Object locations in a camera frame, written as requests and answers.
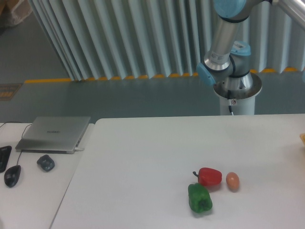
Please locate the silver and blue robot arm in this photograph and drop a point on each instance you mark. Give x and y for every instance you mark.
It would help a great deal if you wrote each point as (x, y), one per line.
(224, 43)

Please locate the white laptop plug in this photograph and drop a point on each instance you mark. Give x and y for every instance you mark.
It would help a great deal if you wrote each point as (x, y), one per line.
(78, 149)

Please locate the red bell pepper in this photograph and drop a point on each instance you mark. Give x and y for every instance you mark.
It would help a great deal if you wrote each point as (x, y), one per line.
(208, 176)

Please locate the white folding partition screen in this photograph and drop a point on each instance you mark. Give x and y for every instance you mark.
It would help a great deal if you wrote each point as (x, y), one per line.
(122, 38)

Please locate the silver closed laptop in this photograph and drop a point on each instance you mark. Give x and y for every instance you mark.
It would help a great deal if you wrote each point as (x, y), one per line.
(57, 134)

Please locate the green bell pepper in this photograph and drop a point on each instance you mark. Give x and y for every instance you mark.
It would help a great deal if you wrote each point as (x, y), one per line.
(199, 198)

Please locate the brown egg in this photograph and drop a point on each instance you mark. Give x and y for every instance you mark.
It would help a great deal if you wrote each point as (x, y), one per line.
(232, 181)

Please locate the dark earbuds case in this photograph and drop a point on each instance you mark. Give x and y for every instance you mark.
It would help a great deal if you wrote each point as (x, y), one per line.
(46, 163)

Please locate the black keyboard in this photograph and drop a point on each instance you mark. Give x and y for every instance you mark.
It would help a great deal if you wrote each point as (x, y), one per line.
(4, 157)

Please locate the black computer mouse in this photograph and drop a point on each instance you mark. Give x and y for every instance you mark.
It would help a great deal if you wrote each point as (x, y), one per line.
(12, 175)

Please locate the cardboard box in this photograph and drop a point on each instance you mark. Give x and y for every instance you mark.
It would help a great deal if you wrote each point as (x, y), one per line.
(13, 12)

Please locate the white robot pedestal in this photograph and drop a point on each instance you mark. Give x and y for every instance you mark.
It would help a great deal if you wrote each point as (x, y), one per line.
(237, 95)

